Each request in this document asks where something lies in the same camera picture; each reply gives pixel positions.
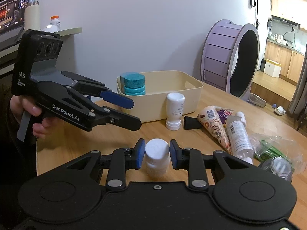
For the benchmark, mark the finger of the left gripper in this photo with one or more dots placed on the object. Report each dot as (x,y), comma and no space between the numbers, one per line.
(102,115)
(112,95)

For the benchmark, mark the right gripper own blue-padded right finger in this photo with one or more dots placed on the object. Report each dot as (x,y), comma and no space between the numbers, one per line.
(193,161)

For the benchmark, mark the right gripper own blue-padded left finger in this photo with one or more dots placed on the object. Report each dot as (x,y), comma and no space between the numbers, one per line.
(119,162)

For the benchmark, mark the white pill bottle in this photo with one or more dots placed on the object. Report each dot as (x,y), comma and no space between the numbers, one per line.
(157,157)

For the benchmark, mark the zip bag green sticks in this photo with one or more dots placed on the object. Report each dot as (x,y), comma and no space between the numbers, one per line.
(266,147)

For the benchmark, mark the dark round glass jar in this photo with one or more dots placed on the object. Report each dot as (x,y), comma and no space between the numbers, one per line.
(279,167)

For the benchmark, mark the person's left hand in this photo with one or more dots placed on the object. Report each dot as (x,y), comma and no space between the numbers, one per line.
(21,104)

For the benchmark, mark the black cone tip piece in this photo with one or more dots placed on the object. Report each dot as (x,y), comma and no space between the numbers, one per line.
(191,123)

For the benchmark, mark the teal capped jar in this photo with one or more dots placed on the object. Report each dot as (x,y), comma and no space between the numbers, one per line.
(133,84)

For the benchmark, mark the beige plastic storage bin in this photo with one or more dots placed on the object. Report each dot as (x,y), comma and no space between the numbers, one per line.
(158,84)

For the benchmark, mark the patterned ice cream cone wrapper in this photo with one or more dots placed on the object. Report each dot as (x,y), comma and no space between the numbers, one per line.
(210,119)

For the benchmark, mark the clear spray bottle white label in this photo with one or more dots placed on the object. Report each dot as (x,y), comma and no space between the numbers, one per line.
(239,141)

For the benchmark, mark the white face mask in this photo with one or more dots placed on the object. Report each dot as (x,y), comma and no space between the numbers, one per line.
(50,28)

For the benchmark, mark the side desk shelf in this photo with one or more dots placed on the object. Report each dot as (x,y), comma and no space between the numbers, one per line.
(68,32)

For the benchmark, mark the purple snack packet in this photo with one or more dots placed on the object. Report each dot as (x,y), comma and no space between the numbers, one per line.
(223,114)

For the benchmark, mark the orange-capped supplement bottle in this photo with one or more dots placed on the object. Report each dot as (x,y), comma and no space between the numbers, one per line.
(54,20)

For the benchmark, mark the white upside-down bottle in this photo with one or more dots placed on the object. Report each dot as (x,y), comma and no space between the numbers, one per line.
(174,109)

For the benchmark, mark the white tumbler cup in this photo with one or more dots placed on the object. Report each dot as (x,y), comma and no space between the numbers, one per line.
(32,16)

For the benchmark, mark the laptop screen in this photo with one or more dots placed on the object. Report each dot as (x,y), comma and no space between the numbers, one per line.
(12,14)

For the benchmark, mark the white slipper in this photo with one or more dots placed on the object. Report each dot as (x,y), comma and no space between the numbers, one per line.
(280,111)

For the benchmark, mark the purple cat exercise wheel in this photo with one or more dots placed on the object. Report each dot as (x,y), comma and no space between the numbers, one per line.
(230,57)

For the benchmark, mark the white yellow-lid box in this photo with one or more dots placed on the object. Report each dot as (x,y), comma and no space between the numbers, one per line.
(272,68)

